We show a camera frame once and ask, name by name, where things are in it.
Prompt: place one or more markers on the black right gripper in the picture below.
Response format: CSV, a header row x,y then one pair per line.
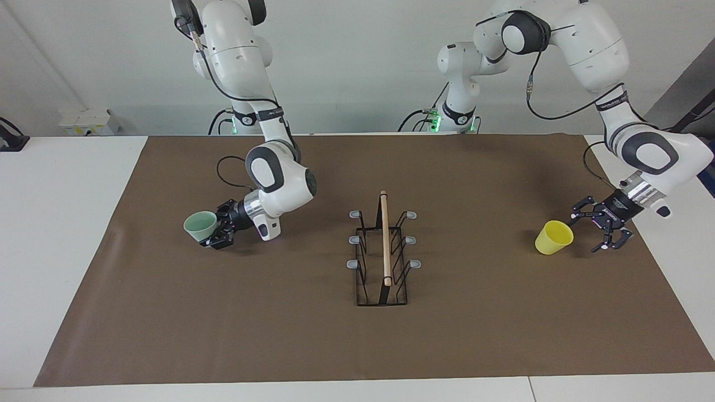
x,y
239,215

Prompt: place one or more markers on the yellow plastic cup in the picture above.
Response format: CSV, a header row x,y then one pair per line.
x,y
553,239

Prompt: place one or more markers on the white wall power box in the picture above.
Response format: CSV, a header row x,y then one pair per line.
x,y
84,123

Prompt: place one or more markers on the black table clamp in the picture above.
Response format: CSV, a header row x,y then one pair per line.
x,y
11,142

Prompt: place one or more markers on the light green plastic cup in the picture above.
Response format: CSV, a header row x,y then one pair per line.
x,y
201,226

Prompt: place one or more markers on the black stand pole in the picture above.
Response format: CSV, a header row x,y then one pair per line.
x,y
690,117

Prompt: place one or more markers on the brown table mat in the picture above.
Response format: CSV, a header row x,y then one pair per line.
x,y
251,312

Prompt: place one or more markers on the blue box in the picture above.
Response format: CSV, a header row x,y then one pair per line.
x,y
708,181

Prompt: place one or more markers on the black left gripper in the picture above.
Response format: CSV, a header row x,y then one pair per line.
x,y
617,212

